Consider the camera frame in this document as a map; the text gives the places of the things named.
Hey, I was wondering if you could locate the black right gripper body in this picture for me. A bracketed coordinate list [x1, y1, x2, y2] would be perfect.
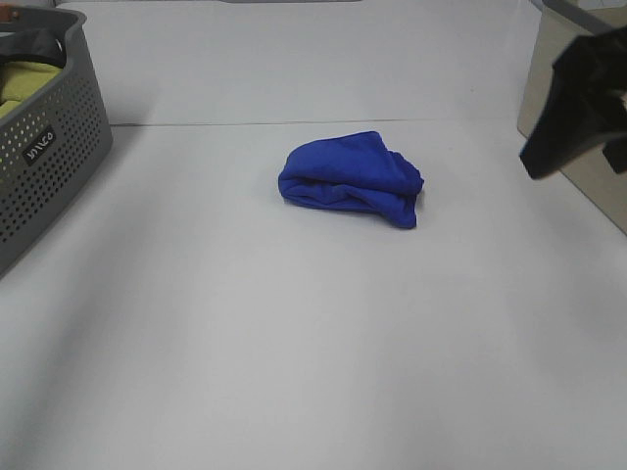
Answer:
[554, 26, 626, 174]

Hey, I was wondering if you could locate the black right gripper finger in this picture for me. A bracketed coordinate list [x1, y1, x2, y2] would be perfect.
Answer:
[519, 71, 612, 179]

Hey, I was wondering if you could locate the blue microfibre towel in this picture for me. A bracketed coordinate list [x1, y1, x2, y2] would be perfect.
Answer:
[277, 131, 424, 229]

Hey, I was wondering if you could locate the beige storage box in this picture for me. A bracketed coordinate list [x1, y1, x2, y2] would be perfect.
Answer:
[517, 1, 626, 229]

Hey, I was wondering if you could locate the grey perforated laundry basket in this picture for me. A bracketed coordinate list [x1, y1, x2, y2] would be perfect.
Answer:
[1, 4, 113, 271]

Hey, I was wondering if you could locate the dark grey cloth in basket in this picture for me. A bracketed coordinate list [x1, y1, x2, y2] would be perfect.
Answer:
[1, 28, 67, 69]

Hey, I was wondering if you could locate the yellow-green towel in basket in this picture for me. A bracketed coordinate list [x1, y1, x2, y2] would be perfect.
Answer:
[1, 61, 63, 118]

